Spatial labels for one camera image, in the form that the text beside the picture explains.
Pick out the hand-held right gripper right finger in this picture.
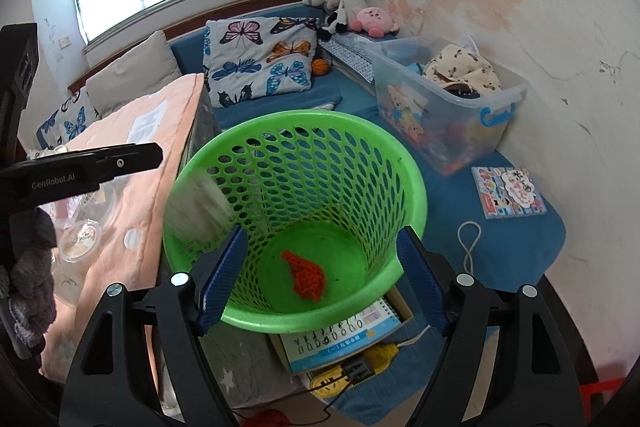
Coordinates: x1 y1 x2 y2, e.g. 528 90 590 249
396 225 587 427

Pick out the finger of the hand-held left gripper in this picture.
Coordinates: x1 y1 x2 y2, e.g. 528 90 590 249
95 143 164 184

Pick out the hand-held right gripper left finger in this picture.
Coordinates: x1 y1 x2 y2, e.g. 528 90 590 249
59 225 249 427

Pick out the clear round pastry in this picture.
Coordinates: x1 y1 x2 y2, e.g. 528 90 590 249
52 187 123 265

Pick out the green plastic mesh basket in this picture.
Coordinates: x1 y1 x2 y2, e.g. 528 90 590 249
162 110 428 334

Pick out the person's left forearm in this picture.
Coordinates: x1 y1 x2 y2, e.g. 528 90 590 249
0 207 57 350

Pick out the small butterfly-print pillow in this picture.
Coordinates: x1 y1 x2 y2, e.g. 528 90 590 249
34 94 101 150

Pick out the orange knitted cloth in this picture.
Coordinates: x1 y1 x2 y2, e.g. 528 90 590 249
281 249 329 303

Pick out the beige pillow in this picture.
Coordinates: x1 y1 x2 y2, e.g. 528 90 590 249
84 29 182 118

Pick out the grey star-print cloth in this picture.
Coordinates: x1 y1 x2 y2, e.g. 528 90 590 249
197 322 306 410

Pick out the blue and white workbook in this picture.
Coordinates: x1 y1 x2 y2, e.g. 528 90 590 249
270 292 416 375

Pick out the black plug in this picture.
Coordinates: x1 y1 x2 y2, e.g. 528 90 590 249
342 357 373 383

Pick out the colourful sticker book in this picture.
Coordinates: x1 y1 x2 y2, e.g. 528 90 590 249
471 166 547 220

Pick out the yellow power strip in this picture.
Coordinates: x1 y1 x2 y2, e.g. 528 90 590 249
310 342 401 400

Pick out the clear plastic storage box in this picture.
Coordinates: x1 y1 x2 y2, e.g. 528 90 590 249
370 36 530 176

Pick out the large butterfly-print pillow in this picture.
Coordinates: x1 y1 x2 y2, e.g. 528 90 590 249
202 16 321 108

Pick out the red plastic object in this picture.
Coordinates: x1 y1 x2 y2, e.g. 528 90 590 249
580 377 626 408

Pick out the cream bear-print cloth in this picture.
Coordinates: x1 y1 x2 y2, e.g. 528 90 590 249
422 44 502 96

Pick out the black and white patterned cloth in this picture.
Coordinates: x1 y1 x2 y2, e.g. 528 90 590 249
318 32 386 84

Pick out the pink round plush toy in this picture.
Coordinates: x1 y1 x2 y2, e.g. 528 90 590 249
348 5 399 38

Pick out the black and white cow plush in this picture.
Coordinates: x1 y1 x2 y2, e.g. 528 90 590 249
320 0 368 40

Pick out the white cord loop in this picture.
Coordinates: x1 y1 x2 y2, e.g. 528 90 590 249
457 221 485 275

